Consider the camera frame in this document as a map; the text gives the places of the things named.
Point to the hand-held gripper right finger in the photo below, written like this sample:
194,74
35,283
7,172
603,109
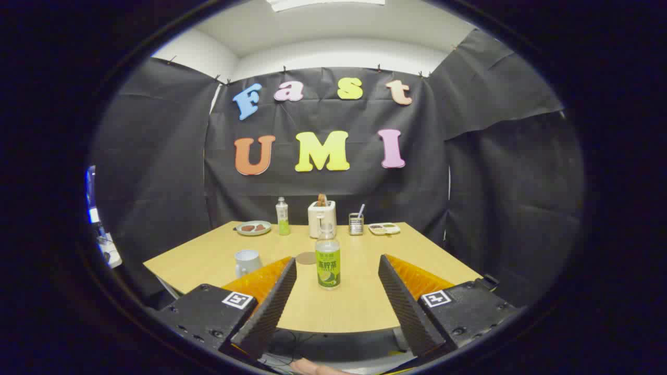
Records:
404,307

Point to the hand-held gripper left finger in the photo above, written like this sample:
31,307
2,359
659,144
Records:
271,312

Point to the white cup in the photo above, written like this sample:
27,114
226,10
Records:
246,263

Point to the round brown coaster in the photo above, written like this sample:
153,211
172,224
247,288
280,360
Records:
306,258

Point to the green label juice bottle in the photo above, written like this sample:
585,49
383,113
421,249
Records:
328,265

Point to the slim bottle with green drink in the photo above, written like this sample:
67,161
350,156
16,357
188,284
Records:
283,219

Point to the wooden table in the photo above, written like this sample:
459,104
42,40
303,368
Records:
354,307

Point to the pale green plate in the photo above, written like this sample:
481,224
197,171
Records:
254,234

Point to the white divided dish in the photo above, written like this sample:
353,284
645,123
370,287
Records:
384,228

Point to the white toaster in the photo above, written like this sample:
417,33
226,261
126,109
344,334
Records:
318,221

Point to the brown bread slice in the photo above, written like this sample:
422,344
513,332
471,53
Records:
322,200

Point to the ceiling light panel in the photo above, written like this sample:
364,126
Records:
323,4

